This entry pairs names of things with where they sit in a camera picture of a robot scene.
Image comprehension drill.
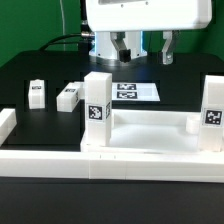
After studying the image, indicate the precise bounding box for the white fiducial marker sheet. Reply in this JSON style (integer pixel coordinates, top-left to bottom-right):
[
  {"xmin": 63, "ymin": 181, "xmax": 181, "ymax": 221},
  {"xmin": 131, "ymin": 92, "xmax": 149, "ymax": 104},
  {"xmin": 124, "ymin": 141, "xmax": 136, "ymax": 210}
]
[{"xmin": 112, "ymin": 82, "xmax": 160, "ymax": 102}]

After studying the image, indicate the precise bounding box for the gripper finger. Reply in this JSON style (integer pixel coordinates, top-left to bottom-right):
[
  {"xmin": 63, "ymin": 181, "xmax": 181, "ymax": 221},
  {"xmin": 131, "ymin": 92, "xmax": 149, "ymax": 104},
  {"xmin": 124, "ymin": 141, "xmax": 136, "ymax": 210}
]
[
  {"xmin": 160, "ymin": 30, "xmax": 179, "ymax": 65},
  {"xmin": 110, "ymin": 32, "xmax": 131, "ymax": 63}
]

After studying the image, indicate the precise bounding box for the white desk tabletop tray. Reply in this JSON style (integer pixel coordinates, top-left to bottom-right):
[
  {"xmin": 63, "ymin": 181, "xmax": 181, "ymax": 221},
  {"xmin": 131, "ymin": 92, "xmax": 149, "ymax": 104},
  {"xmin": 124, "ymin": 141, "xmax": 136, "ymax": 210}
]
[{"xmin": 80, "ymin": 109, "xmax": 202, "ymax": 154}]

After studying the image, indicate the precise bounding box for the white U-shaped obstacle fence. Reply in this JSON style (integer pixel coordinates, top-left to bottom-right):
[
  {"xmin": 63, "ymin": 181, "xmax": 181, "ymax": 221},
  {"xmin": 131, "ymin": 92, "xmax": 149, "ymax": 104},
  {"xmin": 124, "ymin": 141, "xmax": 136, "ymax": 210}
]
[{"xmin": 0, "ymin": 108, "xmax": 224, "ymax": 184}]

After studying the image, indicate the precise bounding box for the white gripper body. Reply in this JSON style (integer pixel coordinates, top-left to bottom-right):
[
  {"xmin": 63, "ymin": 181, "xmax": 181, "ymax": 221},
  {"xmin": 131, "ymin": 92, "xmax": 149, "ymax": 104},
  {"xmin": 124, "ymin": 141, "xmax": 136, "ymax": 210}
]
[{"xmin": 86, "ymin": 0, "xmax": 212, "ymax": 32}]

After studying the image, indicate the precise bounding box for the thin white cable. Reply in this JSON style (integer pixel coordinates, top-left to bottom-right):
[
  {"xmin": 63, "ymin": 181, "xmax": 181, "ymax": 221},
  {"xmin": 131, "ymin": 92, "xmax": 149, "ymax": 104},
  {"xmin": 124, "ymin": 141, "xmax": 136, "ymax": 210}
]
[{"xmin": 59, "ymin": 0, "xmax": 66, "ymax": 52}]

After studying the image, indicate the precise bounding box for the black cable with connector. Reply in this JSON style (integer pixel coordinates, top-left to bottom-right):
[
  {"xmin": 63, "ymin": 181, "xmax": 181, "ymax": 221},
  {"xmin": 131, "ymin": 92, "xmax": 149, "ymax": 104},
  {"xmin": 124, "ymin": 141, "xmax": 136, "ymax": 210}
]
[{"xmin": 39, "ymin": 0, "xmax": 98, "ymax": 52}]

